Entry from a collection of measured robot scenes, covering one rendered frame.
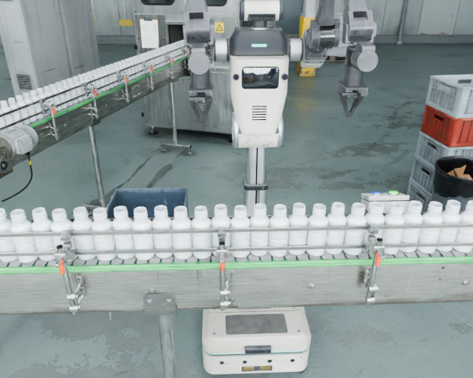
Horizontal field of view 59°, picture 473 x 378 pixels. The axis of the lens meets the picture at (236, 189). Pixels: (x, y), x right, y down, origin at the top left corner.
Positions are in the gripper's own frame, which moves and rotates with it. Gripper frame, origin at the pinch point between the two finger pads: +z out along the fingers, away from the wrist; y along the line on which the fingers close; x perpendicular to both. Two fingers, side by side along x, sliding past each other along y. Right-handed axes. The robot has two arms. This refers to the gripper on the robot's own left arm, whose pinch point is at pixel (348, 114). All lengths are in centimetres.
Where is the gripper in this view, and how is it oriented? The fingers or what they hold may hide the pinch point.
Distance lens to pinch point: 134.7
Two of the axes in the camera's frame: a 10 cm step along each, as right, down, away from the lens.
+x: -10.0, 0.1, -0.3
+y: -0.3, -4.3, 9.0
